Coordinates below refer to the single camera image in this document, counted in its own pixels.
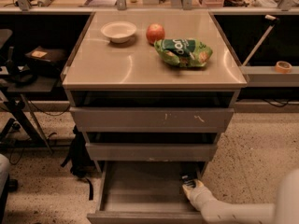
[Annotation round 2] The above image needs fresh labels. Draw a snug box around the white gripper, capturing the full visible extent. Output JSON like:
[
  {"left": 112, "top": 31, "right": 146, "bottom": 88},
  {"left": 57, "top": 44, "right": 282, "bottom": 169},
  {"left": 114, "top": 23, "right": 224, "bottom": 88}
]
[{"left": 182, "top": 179, "right": 216, "bottom": 211}]

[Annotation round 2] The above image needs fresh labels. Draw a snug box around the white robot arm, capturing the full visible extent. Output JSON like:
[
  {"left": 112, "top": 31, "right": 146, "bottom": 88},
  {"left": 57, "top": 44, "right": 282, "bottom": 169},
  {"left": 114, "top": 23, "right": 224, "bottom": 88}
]
[{"left": 181, "top": 169, "right": 299, "bottom": 224}]

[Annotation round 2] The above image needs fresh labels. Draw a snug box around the grey open bottom drawer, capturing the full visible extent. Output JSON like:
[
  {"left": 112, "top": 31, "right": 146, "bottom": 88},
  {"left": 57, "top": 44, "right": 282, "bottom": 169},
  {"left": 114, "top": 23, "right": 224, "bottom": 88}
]
[{"left": 87, "top": 161, "right": 207, "bottom": 224}]

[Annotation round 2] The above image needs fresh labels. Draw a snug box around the grey middle drawer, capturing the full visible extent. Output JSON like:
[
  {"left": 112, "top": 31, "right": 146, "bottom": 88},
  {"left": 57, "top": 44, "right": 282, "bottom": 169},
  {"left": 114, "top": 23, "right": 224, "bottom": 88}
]
[{"left": 86, "top": 143, "right": 217, "bottom": 161}]

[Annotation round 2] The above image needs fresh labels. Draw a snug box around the grey drawer cabinet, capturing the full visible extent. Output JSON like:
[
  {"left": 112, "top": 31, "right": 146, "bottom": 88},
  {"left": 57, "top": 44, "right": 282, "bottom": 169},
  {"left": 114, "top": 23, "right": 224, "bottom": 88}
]
[{"left": 60, "top": 8, "right": 249, "bottom": 179}]

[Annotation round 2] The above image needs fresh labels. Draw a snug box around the grey top drawer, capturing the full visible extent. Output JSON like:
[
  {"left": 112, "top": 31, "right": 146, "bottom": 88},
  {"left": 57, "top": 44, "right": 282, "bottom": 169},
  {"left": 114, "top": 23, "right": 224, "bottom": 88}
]
[{"left": 70, "top": 107, "right": 234, "bottom": 133}]

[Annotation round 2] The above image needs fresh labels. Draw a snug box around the black backpack on floor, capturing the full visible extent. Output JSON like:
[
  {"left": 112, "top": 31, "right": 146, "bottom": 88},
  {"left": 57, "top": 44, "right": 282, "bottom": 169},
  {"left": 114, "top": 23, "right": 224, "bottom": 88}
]
[{"left": 61, "top": 126, "right": 94, "bottom": 201}]

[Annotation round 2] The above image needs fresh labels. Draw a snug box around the green chip bag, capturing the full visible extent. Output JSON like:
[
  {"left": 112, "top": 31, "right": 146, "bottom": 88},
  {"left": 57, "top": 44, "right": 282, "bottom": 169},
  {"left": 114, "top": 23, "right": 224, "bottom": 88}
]
[{"left": 154, "top": 39, "right": 213, "bottom": 68}]

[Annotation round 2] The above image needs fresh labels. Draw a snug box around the orange tape roll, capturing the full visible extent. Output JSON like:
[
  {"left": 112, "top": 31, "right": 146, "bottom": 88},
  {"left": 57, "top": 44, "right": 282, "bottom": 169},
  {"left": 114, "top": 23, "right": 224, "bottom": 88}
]
[{"left": 275, "top": 61, "right": 292, "bottom": 74}]

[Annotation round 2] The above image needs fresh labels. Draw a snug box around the red apple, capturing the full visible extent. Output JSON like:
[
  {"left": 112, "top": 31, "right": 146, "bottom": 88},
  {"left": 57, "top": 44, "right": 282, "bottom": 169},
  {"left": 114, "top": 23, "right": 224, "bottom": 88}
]
[{"left": 146, "top": 23, "right": 165, "bottom": 45}]

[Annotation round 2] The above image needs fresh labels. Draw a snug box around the white bowl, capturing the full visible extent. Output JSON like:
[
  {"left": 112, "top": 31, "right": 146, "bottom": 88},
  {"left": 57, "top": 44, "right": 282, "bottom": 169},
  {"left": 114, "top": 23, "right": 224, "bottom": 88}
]
[{"left": 101, "top": 21, "right": 136, "bottom": 44}]

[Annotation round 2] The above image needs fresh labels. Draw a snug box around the black box with label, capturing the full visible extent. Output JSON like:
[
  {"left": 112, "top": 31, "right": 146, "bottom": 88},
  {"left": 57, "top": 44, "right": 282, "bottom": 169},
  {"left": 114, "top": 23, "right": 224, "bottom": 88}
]
[{"left": 25, "top": 46, "right": 67, "bottom": 67}]

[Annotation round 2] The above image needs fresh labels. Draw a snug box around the black side table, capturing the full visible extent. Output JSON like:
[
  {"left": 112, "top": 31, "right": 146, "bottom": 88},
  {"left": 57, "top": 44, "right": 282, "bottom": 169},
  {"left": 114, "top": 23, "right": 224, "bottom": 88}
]
[{"left": 0, "top": 66, "right": 60, "bottom": 151}]

